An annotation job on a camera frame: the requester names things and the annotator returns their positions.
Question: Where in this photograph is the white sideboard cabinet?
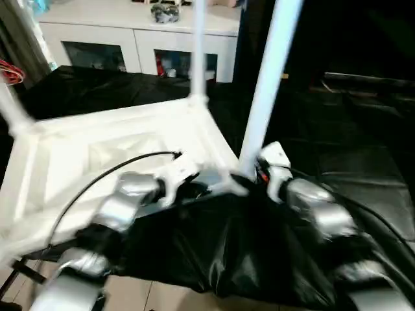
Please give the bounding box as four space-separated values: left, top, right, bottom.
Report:
38 0 243 84

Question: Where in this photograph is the white plastic table top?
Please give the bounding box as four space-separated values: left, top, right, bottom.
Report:
0 95 251 270

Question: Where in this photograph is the white plastic table leg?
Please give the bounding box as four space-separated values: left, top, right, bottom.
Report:
0 82 38 136
189 0 209 104
237 0 306 183

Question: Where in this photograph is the red and white bundle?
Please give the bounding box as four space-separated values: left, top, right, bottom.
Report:
0 58 27 85

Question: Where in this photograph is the black folding stand frame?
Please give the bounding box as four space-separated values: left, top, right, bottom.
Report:
8 258 47 286

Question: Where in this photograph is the dark glittery ornament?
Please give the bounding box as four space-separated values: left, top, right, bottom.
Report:
148 2 182 25

